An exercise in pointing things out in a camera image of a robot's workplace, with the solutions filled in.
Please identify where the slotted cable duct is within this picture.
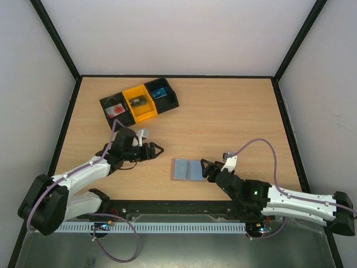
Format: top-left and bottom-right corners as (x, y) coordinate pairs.
(56, 222), (246, 234)

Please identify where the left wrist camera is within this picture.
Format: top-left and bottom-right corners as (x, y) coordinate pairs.
(132, 128), (149, 147)

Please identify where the dark brown card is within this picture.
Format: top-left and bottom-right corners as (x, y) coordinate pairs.
(129, 95), (147, 108)

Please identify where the blue card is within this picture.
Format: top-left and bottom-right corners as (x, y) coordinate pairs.
(151, 87), (167, 99)

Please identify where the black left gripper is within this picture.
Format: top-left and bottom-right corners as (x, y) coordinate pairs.
(123, 142), (165, 162)

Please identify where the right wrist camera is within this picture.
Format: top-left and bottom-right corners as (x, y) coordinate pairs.
(221, 152), (238, 173)

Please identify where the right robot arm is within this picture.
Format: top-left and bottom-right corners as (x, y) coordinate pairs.
(200, 157), (355, 236)

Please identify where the red white credit card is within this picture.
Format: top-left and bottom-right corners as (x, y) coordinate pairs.
(105, 103), (126, 118)

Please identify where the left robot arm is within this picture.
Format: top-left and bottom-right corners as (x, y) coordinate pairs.
(17, 128), (164, 236)

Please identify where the black bin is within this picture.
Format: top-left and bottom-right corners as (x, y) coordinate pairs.
(144, 78), (179, 114)
(99, 92), (135, 131)

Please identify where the black bin left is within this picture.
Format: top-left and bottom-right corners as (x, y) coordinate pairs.
(99, 92), (135, 131)

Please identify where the yellow bin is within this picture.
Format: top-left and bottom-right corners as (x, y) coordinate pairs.
(122, 84), (158, 123)

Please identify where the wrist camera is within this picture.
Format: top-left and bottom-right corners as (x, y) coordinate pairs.
(221, 152), (238, 173)
(132, 128), (149, 147)

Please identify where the black aluminium frame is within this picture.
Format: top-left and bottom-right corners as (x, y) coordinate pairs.
(0, 0), (357, 268)

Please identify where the black bin right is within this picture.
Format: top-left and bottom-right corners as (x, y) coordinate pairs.
(144, 78), (179, 114)

